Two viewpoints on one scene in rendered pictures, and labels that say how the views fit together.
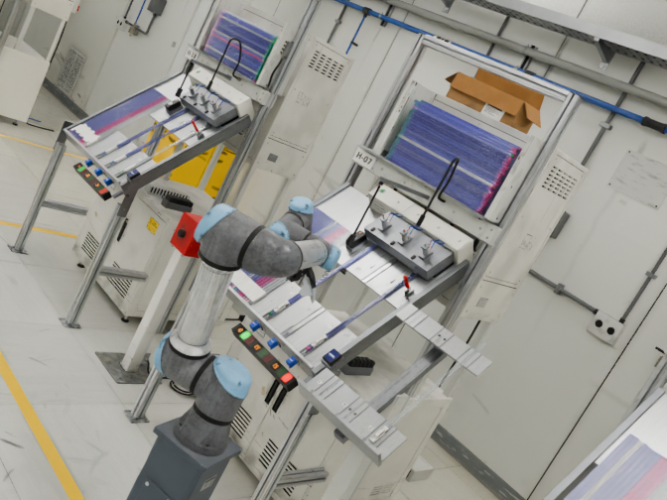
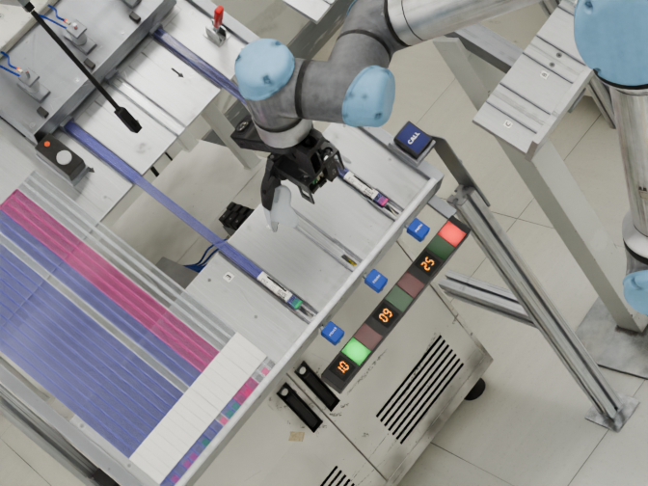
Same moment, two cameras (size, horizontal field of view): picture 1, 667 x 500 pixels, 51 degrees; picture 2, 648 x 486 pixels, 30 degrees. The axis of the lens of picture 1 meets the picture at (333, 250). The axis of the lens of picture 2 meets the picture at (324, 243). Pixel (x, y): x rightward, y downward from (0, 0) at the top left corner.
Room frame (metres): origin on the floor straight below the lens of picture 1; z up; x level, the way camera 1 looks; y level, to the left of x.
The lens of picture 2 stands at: (1.43, 1.36, 1.83)
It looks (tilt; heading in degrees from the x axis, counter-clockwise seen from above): 33 degrees down; 302
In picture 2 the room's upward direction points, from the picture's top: 39 degrees counter-clockwise
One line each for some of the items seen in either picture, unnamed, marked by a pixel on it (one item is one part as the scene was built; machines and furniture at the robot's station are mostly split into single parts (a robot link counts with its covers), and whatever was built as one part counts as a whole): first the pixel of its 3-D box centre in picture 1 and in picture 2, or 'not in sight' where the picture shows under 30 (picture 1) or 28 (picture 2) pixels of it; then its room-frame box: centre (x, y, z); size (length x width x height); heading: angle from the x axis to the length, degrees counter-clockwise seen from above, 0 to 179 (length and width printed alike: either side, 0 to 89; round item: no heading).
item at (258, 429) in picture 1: (321, 409); (244, 372); (2.83, -0.27, 0.31); 0.70 x 0.65 x 0.62; 50
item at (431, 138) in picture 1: (455, 156); not in sight; (2.69, -0.24, 1.52); 0.51 x 0.13 x 0.27; 50
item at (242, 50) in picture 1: (215, 150); not in sight; (3.77, 0.83, 0.95); 1.35 x 0.82 x 1.90; 140
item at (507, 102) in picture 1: (506, 101); not in sight; (2.99, -0.35, 1.82); 0.68 x 0.30 x 0.20; 50
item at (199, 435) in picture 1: (207, 423); not in sight; (1.73, 0.08, 0.60); 0.15 x 0.15 x 0.10
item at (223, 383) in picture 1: (223, 386); not in sight; (1.73, 0.09, 0.72); 0.13 x 0.12 x 0.14; 78
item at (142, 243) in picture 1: (164, 189); not in sight; (3.61, 0.94, 0.66); 1.01 x 0.73 x 1.31; 140
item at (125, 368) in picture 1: (163, 296); not in sight; (2.93, 0.58, 0.39); 0.24 x 0.24 x 0.78; 50
